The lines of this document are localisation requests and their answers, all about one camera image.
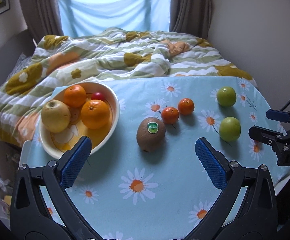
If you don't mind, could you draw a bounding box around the green apple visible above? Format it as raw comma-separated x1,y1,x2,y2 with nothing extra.
219,117,241,142
216,87,237,107

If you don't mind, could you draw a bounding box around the small mandarin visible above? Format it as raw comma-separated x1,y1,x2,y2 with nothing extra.
178,98,195,115
161,107,179,124

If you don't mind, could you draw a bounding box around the brown kiwi with sticker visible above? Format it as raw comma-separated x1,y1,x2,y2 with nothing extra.
136,117,166,152

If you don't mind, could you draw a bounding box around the yellow pear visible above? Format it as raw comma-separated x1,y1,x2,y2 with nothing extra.
41,99,71,133

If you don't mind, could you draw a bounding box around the striped floral duvet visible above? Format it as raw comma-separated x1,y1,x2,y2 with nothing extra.
0,28,255,147

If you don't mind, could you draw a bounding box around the cream fruit bowl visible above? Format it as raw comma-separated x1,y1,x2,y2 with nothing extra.
39,82,120,159

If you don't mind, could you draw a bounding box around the blue daisy tablecloth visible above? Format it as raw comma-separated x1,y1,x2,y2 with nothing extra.
19,76,290,240

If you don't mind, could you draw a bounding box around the large orange in bowl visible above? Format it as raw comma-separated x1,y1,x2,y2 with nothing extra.
81,100,110,129

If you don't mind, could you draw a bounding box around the orange at bowl back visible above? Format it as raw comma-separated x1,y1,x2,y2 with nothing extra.
63,85,87,108

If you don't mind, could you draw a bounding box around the red cherry tomato in bowl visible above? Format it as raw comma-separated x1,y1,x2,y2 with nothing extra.
91,92,106,101

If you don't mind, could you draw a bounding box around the right brown curtain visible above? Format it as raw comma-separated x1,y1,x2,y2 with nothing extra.
169,0,212,39

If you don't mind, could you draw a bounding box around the brown curtain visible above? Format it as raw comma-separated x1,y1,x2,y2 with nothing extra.
169,0,212,39
19,0,63,43

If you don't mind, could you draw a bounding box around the grey headboard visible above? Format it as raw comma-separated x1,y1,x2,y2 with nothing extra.
0,30,36,86

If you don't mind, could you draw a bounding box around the light blue window sheet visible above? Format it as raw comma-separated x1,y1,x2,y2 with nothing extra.
58,0,170,37

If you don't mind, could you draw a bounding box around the left brown curtain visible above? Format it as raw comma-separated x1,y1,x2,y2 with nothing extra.
19,0,63,43

